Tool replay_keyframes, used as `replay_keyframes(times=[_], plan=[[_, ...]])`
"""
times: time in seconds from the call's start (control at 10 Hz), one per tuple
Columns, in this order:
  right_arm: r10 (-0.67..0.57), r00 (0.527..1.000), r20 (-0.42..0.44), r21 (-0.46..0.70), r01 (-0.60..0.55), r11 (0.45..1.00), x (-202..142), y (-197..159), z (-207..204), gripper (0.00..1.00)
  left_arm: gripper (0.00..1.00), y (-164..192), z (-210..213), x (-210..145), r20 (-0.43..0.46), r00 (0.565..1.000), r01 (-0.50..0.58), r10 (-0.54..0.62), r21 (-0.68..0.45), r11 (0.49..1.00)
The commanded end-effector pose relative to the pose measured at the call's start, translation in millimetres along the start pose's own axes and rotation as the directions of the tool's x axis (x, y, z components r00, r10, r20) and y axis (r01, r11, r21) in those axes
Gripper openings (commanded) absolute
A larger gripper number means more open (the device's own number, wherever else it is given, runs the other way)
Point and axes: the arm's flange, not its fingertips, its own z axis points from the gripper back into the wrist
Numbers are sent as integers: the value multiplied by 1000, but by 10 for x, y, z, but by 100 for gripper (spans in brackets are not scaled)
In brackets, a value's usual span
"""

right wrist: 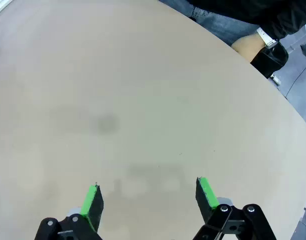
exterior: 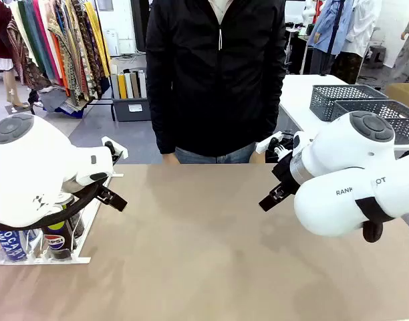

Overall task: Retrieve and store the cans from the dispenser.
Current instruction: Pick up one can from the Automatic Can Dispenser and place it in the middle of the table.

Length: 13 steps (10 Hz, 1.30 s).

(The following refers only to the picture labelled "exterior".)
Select cream hanging fabric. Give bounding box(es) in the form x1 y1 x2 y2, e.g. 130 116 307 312
9 0 37 66

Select pink hanging fabric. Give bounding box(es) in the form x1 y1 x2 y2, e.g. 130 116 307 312
32 0 64 87

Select grey trousers on mannequin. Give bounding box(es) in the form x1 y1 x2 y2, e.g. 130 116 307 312
309 48 336 76

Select person's left hand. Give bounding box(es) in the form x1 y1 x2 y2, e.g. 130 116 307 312
249 150 267 165

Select grey fabric pile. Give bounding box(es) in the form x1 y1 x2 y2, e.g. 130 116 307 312
38 86 89 120

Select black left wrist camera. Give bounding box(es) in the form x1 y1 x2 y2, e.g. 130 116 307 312
104 140 124 165

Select grey sample board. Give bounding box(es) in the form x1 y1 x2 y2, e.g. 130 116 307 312
110 73 121 100

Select black clothes rack frame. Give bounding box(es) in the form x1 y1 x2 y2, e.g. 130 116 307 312
29 97 117 122

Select brown patterned hanging fabric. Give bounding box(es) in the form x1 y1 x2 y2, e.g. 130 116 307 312
6 19 52 92

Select person's right forearm black sleeve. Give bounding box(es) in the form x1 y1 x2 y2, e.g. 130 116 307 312
149 93 178 156

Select white wire can dispenser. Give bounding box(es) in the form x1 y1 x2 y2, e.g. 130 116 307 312
0 172 125 266

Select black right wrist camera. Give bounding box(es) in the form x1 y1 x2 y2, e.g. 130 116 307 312
273 136 294 158

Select white air purifier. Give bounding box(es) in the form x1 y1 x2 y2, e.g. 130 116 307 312
102 29 120 58

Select yellow sample board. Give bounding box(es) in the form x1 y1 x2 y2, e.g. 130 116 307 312
117 73 128 100

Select white sample board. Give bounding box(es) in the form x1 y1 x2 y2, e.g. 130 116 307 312
137 70 148 99
124 72 135 99

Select grey-blue hanging fabric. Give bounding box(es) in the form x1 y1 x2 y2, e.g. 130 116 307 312
23 0 55 82

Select mannequin in grey dress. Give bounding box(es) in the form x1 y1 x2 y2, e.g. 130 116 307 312
391 6 409 84

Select white shirt on mannequin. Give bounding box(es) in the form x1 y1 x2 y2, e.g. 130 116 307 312
341 0 384 58

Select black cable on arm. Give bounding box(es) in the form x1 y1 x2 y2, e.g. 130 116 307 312
0 182 108 232

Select green hanging fabric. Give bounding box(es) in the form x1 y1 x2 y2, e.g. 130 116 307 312
17 0 47 74

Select brown cardboard box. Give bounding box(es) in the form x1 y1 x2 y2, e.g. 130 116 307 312
384 82 409 113

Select person's left forearm black sleeve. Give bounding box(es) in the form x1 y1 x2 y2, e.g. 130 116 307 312
257 93 281 153

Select grey storage bin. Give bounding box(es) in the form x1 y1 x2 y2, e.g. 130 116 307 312
111 96 152 122

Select white side table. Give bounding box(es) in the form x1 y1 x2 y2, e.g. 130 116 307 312
279 74 409 152

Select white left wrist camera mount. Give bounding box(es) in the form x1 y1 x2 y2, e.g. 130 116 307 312
101 136 129 160

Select blue shirt on mannequin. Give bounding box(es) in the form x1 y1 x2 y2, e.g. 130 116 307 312
307 0 354 56

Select yellow hanging fabric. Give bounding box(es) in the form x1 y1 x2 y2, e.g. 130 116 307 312
84 1 111 79

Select black stand pole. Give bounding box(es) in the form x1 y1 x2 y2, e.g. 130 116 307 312
325 0 346 78

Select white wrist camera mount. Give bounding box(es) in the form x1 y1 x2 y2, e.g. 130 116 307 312
255 131 284 155
101 136 129 160

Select beige patterned hanging fabric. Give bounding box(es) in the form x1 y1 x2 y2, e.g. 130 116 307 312
46 0 92 105

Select grey plastic stool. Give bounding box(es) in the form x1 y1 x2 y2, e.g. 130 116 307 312
364 45 388 70

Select brown sample board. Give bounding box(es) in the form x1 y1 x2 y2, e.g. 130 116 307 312
130 72 141 99

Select orange hanging fabric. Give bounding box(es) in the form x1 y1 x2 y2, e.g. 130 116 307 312
50 31 72 98

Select dark background desk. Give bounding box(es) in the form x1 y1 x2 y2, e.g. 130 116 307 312
285 21 314 75

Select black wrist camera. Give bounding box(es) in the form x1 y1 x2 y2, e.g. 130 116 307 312
104 140 124 165
273 136 294 158

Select person in black jacket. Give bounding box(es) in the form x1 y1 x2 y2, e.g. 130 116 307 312
145 0 287 165

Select black strap on arm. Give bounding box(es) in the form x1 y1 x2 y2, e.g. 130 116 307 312
354 197 395 243

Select grey plastic woven basket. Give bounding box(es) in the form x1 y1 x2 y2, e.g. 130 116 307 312
331 99 409 146
309 84 390 123

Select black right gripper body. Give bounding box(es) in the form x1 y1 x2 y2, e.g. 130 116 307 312
272 153 301 199

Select black tall panel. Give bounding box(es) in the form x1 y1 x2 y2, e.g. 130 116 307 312
130 0 150 53

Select dark floral hanging fabric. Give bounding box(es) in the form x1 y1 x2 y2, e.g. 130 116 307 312
70 0 104 98

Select white bust mannequin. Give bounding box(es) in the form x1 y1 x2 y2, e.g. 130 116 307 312
301 0 317 28

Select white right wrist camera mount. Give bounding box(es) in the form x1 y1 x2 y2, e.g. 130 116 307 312
255 131 284 155

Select dark patterned skirt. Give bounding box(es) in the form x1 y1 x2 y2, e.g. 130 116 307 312
331 51 364 86

